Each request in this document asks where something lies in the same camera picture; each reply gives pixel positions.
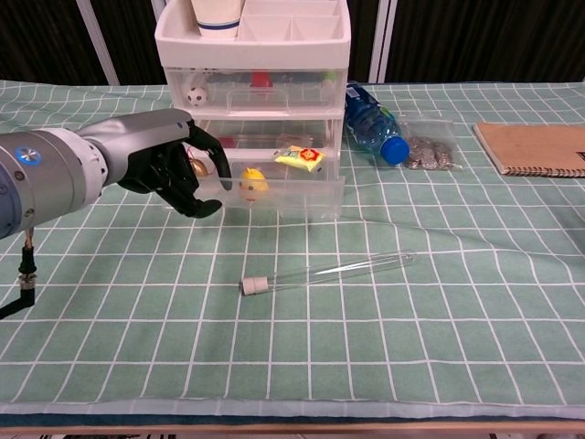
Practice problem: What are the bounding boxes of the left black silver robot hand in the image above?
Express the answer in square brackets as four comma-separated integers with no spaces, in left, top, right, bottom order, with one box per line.
[75,108,233,220]

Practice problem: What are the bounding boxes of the yellow duck toy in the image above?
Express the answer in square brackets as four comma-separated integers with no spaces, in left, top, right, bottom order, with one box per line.
[239,166,270,203]

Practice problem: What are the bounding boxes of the clear drawer with bell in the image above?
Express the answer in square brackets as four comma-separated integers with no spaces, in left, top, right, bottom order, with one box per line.
[180,132,346,221]

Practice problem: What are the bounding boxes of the clear drawer with soccer ball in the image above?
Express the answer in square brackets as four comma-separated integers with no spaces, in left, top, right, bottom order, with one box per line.
[165,68,346,111]

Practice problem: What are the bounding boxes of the yellow snack packet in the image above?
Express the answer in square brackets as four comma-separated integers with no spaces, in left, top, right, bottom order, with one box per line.
[272,145,327,174]

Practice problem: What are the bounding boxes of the white paper cup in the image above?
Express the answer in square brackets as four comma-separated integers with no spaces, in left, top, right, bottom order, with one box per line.
[190,0,244,39]

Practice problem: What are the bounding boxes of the glass test tube white stopper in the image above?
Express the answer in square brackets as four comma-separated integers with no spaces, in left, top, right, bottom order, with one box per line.
[240,249,420,297]

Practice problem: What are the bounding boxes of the blue plastic water bottle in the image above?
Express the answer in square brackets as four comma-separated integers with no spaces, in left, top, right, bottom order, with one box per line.
[345,80,410,166]

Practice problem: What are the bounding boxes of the dark blue under cloth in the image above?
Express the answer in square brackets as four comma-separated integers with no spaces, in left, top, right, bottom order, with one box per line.
[0,412,585,430]

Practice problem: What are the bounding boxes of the clear bag of coins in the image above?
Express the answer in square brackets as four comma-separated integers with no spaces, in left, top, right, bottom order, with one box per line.
[398,114,464,173]

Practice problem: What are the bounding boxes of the green checked tablecloth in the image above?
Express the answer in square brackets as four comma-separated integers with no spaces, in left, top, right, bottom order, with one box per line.
[0,80,585,420]

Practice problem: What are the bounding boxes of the black pleated curtain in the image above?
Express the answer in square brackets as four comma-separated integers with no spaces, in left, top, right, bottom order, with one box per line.
[0,0,585,85]

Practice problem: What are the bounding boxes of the brown spiral notebook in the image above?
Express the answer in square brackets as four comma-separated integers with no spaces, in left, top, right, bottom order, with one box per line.
[472,122,585,178]

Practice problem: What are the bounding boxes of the gold bell red string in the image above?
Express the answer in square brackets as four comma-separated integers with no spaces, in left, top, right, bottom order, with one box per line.
[182,143,210,178]

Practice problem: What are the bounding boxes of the white partition post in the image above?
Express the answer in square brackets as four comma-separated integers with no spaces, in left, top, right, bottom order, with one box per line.
[75,0,122,85]
[367,0,399,84]

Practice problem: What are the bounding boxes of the white plastic drawer unit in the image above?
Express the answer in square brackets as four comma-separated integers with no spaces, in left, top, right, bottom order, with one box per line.
[154,0,352,183]

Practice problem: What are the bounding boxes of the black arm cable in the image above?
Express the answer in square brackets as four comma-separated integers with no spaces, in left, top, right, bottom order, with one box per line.
[0,227,39,321]

